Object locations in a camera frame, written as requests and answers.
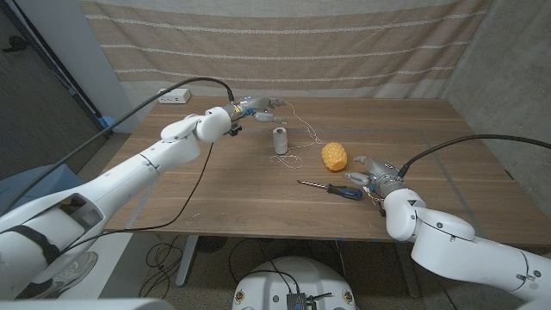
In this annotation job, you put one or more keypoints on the yellow bumpy stress ball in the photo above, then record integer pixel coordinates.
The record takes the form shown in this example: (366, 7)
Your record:
(334, 156)

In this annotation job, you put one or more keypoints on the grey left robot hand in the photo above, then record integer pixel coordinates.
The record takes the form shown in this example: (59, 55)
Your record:
(254, 104)

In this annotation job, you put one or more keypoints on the white robot chest edge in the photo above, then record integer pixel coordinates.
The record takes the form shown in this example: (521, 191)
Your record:
(86, 305)

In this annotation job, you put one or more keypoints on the white power strip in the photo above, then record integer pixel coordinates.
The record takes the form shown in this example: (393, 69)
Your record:
(173, 95)

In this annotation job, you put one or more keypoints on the grey table leg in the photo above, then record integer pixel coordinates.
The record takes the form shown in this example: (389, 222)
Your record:
(409, 284)
(186, 258)

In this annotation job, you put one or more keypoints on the dark round floor object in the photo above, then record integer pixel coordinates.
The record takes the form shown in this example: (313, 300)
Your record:
(211, 244)

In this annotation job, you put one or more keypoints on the grey finned electronics module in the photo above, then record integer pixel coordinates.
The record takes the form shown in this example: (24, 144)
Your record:
(296, 302)

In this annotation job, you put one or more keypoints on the blue upholstered chair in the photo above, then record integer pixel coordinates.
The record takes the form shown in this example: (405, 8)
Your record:
(26, 178)

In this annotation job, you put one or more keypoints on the beige striped backdrop cloth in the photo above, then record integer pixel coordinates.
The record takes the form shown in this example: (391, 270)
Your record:
(280, 47)

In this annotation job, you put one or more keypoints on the black door frame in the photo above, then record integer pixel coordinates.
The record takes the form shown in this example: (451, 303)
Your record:
(56, 64)

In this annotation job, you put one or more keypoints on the grey white sneaker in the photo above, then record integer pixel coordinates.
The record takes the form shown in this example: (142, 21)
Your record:
(69, 271)

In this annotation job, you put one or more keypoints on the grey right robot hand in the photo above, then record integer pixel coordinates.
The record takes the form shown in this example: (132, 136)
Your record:
(383, 174)

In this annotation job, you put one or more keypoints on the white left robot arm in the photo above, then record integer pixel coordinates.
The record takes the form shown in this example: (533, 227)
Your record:
(107, 189)

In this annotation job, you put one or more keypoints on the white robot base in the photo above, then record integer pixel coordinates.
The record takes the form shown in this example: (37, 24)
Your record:
(295, 280)

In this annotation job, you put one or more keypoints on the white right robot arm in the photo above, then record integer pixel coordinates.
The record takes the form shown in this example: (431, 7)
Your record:
(452, 241)

